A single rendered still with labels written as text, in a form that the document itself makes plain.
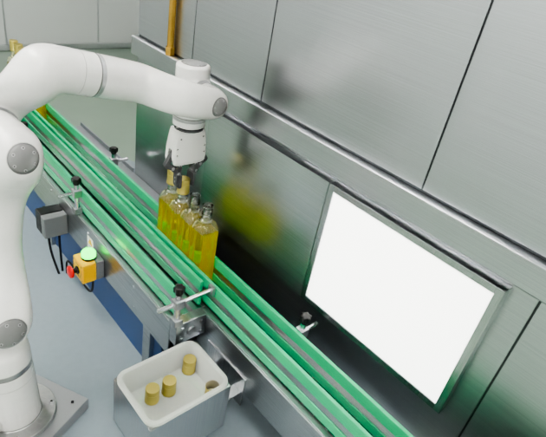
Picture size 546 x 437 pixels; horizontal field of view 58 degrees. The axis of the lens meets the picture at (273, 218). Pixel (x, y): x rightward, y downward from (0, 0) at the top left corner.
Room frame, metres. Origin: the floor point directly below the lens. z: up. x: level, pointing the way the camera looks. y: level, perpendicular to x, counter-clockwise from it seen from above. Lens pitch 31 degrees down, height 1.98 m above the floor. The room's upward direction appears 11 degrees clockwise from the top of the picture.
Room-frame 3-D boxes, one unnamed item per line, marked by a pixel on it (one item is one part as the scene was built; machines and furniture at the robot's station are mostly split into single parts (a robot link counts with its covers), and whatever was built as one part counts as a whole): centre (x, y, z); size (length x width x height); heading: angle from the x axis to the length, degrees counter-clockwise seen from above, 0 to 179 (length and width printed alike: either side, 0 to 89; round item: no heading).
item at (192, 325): (0.95, 0.16, 1.02); 0.09 x 0.04 x 0.07; 138
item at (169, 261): (1.59, 0.80, 1.10); 1.75 x 0.01 x 0.08; 48
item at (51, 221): (1.36, 0.75, 0.96); 0.08 x 0.08 x 0.08; 48
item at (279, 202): (1.03, -0.11, 1.32); 0.90 x 0.03 x 0.34; 48
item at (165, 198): (1.22, 0.30, 1.16); 0.06 x 0.06 x 0.21; 48
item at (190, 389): (0.78, 0.16, 0.97); 0.22 x 0.17 x 0.09; 138
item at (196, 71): (1.18, 0.26, 1.58); 0.09 x 0.08 x 0.13; 50
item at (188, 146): (1.18, 0.26, 1.44); 0.10 x 0.07 x 0.11; 137
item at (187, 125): (1.18, 0.26, 1.50); 0.09 x 0.08 x 0.03; 137
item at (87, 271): (1.17, 0.54, 0.96); 0.07 x 0.07 x 0.07; 48
